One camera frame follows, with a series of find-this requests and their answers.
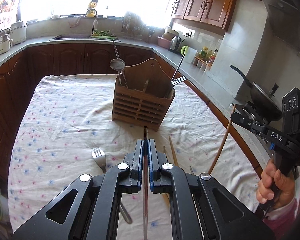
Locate gas stove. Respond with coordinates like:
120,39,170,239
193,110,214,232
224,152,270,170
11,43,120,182
231,97,273,130

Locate chrome kitchen faucet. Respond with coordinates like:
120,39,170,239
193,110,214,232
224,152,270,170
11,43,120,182
85,8,98,37

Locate pink bowl stack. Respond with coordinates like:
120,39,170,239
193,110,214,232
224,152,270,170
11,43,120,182
156,26,180,47

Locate pink rag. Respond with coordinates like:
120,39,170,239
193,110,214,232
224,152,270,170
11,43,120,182
66,16,83,28

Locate person's right forearm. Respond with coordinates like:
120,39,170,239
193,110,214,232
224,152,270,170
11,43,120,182
262,172,300,240

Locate person's right hand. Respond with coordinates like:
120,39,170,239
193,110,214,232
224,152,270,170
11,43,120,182
256,159,297,205

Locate dark-handled fork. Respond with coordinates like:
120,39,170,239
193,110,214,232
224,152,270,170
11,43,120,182
171,51,187,80

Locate grey kitchen countertop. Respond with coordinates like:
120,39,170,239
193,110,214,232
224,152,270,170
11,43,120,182
0,34,273,160

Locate condiment bottles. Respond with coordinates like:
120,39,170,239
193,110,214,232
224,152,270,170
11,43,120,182
199,46,219,64

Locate floral white tablecloth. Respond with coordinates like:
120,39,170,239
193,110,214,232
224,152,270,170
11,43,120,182
7,74,262,240

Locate yellow bottle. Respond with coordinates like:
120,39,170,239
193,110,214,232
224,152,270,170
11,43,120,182
87,1,98,18

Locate white cutting board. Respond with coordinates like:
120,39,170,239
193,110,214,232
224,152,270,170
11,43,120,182
185,47,198,64

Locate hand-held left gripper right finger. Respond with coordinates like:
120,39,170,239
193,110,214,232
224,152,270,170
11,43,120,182
148,139,275,240

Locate silver fork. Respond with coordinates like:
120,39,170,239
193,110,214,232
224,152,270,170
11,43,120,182
91,147,133,224

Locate dish drying rack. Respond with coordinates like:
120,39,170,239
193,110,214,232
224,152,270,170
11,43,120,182
122,11,150,42

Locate wooden utensil holder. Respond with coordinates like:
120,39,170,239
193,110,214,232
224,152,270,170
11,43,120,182
112,58,176,132

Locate wooden base cabinets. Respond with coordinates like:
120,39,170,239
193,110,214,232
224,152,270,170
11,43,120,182
0,42,240,180

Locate small white glass appliance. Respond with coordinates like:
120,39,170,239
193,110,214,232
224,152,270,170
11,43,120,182
0,31,14,54

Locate white electric steamer pot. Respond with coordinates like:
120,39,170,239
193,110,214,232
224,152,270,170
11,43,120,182
9,21,28,46

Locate kitchen sink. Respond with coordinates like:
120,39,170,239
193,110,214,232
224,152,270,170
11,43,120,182
49,34,93,40

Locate steel range hood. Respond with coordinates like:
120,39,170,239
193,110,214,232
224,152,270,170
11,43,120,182
258,0,300,55

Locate wooden wall cabinets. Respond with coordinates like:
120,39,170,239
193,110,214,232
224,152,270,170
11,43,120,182
169,0,260,32

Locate green vegetable basket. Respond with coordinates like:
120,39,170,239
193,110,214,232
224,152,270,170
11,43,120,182
91,29,119,41

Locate black wok with lid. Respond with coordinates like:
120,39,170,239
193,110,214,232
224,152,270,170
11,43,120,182
230,65,283,122

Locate steel electric kettle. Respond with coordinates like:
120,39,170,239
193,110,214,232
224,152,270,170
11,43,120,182
168,36,182,53

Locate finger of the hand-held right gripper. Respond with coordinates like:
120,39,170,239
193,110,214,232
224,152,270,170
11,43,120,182
231,112,268,135
242,102,267,125

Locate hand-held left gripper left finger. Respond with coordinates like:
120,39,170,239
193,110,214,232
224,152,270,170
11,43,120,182
12,139,146,240

